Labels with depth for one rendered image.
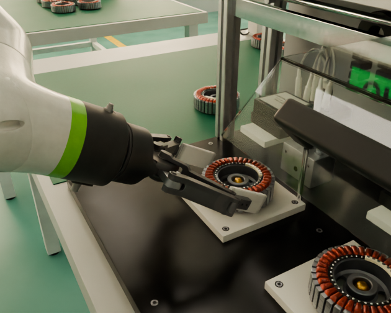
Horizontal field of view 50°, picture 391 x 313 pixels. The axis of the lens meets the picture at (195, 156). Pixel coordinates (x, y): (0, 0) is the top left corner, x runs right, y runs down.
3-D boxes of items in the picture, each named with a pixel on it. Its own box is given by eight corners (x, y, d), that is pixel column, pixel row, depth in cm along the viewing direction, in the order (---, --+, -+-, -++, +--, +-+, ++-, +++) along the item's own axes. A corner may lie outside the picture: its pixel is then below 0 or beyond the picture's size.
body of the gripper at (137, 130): (90, 161, 55) (148, 174, 61) (112, 193, 49) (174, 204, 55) (112, 109, 54) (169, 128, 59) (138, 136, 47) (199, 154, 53)
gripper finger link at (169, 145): (148, 172, 56) (139, 167, 56) (172, 160, 67) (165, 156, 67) (161, 146, 55) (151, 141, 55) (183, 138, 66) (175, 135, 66)
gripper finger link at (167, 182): (154, 151, 54) (144, 159, 49) (190, 170, 54) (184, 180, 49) (147, 167, 55) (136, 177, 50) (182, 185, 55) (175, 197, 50)
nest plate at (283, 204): (223, 243, 58) (223, 236, 57) (173, 189, 69) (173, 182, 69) (305, 210, 64) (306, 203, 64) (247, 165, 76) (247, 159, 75)
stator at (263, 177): (226, 224, 59) (228, 203, 58) (188, 185, 68) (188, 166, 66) (288, 200, 64) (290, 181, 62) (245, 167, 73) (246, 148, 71)
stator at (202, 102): (201, 95, 109) (201, 82, 107) (243, 100, 106) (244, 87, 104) (187, 112, 100) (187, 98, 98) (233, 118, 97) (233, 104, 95)
